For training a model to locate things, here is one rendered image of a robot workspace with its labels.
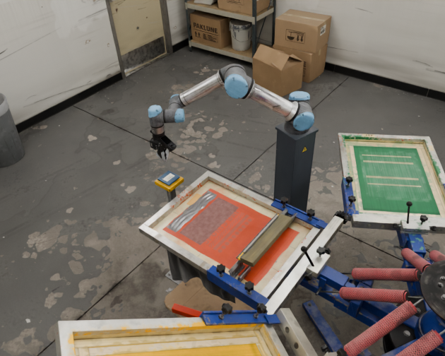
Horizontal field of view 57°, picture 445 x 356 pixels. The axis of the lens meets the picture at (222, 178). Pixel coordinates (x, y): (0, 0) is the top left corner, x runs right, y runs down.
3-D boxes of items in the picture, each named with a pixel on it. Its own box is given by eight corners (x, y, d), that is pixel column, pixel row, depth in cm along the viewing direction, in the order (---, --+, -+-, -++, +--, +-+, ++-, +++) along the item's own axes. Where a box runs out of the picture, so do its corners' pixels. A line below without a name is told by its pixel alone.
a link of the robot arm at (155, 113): (162, 111, 219) (145, 111, 220) (164, 128, 226) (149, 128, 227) (163, 103, 225) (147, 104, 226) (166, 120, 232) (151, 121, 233)
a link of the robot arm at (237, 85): (315, 106, 230) (231, 61, 213) (320, 120, 219) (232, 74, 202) (302, 121, 237) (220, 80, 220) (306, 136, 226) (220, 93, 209)
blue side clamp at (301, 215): (270, 212, 230) (270, 203, 226) (275, 207, 233) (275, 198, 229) (318, 235, 216) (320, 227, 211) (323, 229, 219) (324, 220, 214)
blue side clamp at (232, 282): (207, 279, 198) (206, 270, 194) (213, 272, 201) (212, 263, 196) (258, 312, 183) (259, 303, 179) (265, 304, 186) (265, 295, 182)
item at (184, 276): (172, 280, 248) (162, 234, 220) (176, 277, 250) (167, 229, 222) (233, 322, 225) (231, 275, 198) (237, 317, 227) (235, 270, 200)
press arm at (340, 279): (307, 273, 192) (308, 267, 189) (313, 265, 195) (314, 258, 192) (341, 292, 183) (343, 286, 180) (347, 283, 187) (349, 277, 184)
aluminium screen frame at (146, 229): (139, 232, 222) (138, 227, 219) (208, 175, 256) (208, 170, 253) (260, 309, 183) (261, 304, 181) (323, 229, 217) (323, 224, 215)
